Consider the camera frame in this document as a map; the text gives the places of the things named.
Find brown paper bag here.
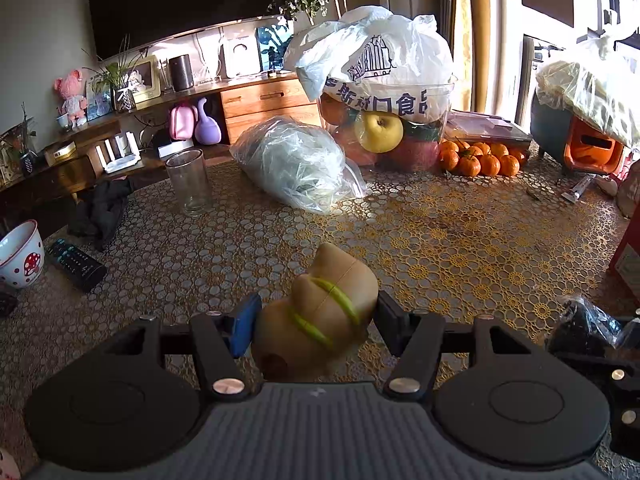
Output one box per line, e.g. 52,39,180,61
615,160,640,218

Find white printed plastic bag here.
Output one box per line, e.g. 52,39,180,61
284,6,453,111

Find wooden console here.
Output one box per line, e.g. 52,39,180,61
0,72,321,241

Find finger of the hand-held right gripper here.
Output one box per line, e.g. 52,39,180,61
619,316,640,350
547,340,640,456

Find blue art print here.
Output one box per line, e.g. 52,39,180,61
256,20,296,72

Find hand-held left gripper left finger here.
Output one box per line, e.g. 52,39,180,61
107,294,263,402

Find lace-patterned desktop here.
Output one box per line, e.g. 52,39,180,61
0,145,640,480

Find yellow apple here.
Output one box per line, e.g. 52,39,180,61
354,111,404,153

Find black cylinder speaker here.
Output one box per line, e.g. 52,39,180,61
167,54,195,92

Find purple gourd-shaped toy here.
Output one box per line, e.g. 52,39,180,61
194,97,222,145

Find white bowl mushroom print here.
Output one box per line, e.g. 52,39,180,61
0,220,46,290

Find drinking glass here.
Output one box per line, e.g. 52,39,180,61
165,149,215,217

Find red apple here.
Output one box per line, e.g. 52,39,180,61
334,127,378,166
390,135,441,171

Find white tube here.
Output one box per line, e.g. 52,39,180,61
560,175,597,204

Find yellow curtain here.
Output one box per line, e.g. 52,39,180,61
452,0,493,116

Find pink plush toy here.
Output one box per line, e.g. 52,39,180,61
54,69,88,128

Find clear plastic storage box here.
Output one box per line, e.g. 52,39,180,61
445,111,533,153

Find tan toy with green stripes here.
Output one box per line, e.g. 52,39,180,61
250,242,379,383

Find white router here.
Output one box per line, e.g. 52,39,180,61
95,131,142,175

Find potted grass plant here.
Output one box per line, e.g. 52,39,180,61
82,35,151,113

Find small pink bag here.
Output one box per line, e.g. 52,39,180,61
169,102,198,141

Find television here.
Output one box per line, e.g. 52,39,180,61
87,0,301,61

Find orange slotted container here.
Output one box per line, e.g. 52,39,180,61
530,92,626,176

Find large clear plastic bag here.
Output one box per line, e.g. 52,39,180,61
535,35,640,148

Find clear fruit tub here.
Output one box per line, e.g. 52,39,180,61
320,77,458,171

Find black remote control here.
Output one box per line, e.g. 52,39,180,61
50,247,107,293
45,239,81,268

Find small cream box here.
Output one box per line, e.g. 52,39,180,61
44,141,78,166

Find black shiny wrapper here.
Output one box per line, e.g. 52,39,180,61
547,296,626,356

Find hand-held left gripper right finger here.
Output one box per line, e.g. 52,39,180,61
375,291,538,402

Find pile of tangerines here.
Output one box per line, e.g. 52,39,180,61
439,139,528,177

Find wooden drawer cabinet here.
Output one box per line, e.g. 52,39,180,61
220,77,321,143

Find small black pot with twigs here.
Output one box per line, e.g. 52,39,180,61
7,102,43,177

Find clear bag of greens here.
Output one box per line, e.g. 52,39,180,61
230,116,368,215

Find cream photo frame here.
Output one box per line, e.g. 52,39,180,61
125,55,162,105

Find red and white cardboard box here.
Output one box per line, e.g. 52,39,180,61
607,217,640,306

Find white box appliance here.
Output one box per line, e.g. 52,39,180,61
220,35,262,80

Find dark cloth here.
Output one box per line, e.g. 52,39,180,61
67,179,133,251

